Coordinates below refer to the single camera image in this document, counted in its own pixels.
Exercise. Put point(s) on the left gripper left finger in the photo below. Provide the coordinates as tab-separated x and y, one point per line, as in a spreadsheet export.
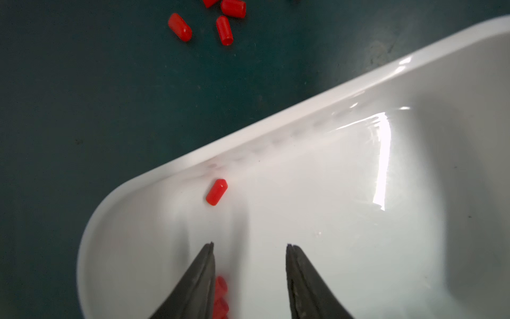
193	297

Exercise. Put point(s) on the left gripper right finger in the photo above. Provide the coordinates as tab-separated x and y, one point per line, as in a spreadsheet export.
309	295

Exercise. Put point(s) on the red sleeve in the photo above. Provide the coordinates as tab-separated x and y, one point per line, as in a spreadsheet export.
177	24
209	3
220	309
216	192
221	288
224	30
234	8

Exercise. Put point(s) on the white plastic storage box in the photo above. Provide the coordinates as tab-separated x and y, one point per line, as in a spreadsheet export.
395	185

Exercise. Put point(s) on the green table mat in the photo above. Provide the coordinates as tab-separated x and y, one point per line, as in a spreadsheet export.
94	93

